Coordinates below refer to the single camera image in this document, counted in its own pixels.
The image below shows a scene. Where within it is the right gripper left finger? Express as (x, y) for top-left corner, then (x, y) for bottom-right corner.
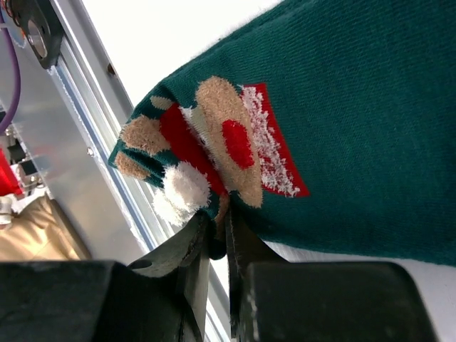
(1, 214), (209, 341)

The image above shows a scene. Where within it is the aluminium mounting rail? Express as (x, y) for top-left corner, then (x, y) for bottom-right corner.
(1, 1), (229, 341)

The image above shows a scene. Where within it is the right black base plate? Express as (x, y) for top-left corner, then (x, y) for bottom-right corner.
(4, 0), (64, 69)

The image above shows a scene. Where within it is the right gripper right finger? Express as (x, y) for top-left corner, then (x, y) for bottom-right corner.
(225, 209), (437, 341)

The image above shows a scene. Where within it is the teal sock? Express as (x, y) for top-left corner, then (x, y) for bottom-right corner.
(109, 1), (455, 266)

